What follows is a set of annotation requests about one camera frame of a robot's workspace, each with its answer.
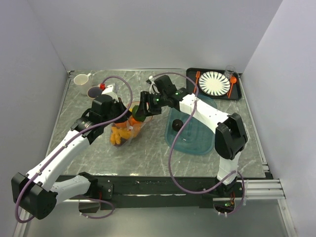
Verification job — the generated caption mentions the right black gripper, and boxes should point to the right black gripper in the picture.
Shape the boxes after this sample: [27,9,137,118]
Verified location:
[135,91,167,118]

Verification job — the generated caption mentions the green avocado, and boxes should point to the green avocado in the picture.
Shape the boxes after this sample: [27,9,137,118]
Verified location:
[132,105,146,122]

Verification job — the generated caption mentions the orange dried fruit pieces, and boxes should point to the orange dried fruit pieces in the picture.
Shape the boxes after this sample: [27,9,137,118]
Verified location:
[110,124,131,145]

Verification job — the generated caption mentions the clear zip top bag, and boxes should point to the clear zip top bag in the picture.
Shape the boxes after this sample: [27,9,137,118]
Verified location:
[110,116,153,147]

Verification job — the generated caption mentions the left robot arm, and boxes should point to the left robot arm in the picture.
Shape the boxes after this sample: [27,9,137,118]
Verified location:
[11,94,131,223]

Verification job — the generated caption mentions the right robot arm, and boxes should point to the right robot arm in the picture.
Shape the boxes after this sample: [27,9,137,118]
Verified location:
[132,72,248,197]

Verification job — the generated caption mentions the teal transparent food tray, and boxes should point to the teal transparent food tray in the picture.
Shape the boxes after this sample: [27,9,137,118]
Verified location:
[164,108,215,155]

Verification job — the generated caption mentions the beige mug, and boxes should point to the beige mug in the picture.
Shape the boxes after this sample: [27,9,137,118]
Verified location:
[87,85,103,99]

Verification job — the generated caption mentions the white mug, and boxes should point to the white mug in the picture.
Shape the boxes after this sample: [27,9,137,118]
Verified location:
[74,73,92,95]

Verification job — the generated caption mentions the orange plastic fork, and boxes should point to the orange plastic fork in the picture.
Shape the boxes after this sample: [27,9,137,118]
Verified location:
[194,71,200,93]

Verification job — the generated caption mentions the white striped plate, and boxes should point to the white striped plate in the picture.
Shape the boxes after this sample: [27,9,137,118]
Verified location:
[198,71,231,97]

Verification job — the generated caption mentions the orange plastic spoon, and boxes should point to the orange plastic spoon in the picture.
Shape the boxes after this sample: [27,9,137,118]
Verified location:
[227,76,237,98]

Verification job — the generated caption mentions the clear drinking glass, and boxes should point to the clear drinking glass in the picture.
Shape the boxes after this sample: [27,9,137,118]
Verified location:
[224,65,235,79]

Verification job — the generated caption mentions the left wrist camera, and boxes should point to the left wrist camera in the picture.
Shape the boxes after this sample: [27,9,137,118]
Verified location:
[101,84,119,98]

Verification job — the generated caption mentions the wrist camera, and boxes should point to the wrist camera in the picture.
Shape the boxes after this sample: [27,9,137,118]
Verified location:
[146,76,154,85]
[101,84,119,98]

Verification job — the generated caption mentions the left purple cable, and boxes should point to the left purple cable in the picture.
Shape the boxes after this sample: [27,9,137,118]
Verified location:
[14,76,134,223]

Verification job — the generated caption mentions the purple cable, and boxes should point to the purple cable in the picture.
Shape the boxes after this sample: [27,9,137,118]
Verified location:
[150,72,245,216]
[14,76,134,223]

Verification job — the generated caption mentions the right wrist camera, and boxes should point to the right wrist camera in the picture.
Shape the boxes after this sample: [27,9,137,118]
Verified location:
[146,76,154,85]

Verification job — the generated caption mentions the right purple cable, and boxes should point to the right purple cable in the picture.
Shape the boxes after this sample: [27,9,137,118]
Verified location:
[150,72,245,216]

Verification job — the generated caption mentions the black base frame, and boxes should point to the black base frame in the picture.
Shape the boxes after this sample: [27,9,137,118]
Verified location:
[68,172,247,213]

